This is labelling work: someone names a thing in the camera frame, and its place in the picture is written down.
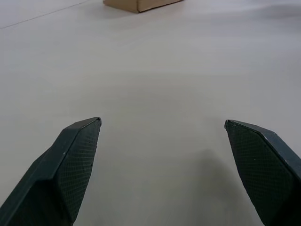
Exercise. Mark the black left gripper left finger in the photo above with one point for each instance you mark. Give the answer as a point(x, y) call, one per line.
point(58, 169)

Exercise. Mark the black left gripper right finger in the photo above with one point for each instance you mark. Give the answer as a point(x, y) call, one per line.
point(263, 169)

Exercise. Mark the brown cardboard box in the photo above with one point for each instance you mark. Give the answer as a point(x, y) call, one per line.
point(127, 4)

